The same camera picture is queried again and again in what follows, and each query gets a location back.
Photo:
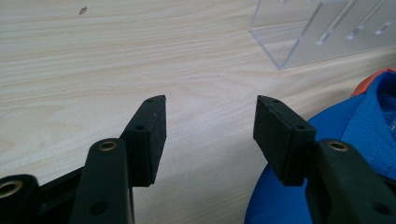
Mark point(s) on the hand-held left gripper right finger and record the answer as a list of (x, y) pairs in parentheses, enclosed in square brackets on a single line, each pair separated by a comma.
[(285, 143)]

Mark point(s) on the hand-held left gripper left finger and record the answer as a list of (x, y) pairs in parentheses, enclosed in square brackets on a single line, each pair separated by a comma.
[(144, 146)]

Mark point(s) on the clear acrylic rack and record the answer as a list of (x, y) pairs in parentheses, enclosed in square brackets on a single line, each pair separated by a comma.
[(323, 34)]

